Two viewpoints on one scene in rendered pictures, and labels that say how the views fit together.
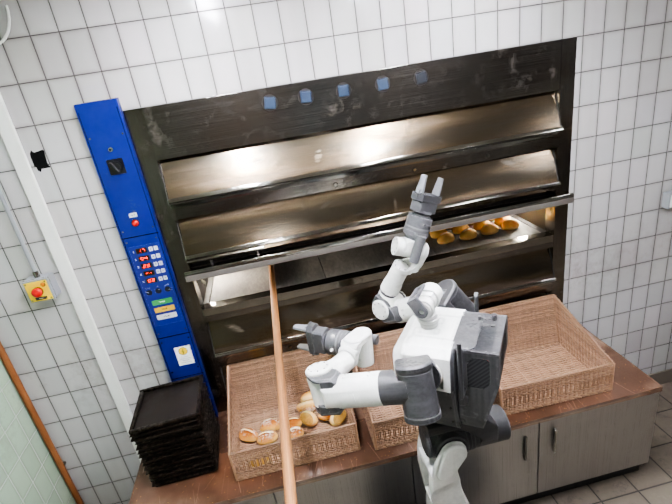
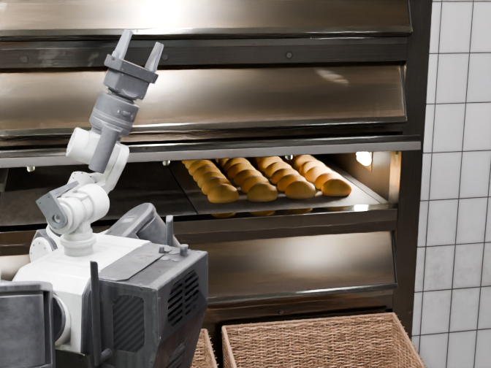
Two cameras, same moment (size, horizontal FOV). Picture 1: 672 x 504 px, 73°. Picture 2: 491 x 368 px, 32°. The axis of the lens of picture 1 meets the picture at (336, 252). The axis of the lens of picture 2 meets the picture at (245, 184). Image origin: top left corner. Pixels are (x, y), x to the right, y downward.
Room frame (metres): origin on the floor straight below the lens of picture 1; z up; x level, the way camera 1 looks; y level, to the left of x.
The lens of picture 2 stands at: (-0.35, -0.36, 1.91)
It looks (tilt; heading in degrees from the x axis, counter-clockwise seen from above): 15 degrees down; 353
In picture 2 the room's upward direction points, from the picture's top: 1 degrees clockwise
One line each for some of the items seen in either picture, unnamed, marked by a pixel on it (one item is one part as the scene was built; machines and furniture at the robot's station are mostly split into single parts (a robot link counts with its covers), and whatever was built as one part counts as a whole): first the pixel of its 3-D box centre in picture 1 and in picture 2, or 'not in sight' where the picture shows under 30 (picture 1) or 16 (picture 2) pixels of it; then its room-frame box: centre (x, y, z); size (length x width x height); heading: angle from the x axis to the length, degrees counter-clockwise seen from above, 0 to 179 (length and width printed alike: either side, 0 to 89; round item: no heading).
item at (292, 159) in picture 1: (370, 144); (92, 2); (2.01, -0.23, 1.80); 1.79 x 0.11 x 0.19; 97
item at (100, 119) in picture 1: (197, 261); not in sight; (2.81, 0.93, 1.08); 1.93 x 0.16 x 2.15; 7
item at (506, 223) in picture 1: (458, 216); (261, 170); (2.51, -0.75, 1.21); 0.61 x 0.48 x 0.06; 7
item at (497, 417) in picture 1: (463, 424); not in sight; (1.13, -0.32, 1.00); 0.28 x 0.13 x 0.18; 96
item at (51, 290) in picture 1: (42, 287); not in sight; (1.79, 1.26, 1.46); 0.10 x 0.07 x 0.10; 97
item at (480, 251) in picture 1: (384, 272); (99, 229); (2.03, -0.22, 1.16); 1.80 x 0.06 x 0.04; 97
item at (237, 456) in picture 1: (289, 404); not in sight; (1.70, 0.33, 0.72); 0.56 x 0.49 x 0.28; 97
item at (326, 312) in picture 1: (388, 298); (101, 278); (2.01, -0.23, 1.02); 1.79 x 0.11 x 0.19; 97
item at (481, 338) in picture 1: (451, 364); (110, 326); (1.10, -0.29, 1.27); 0.34 x 0.30 x 0.36; 151
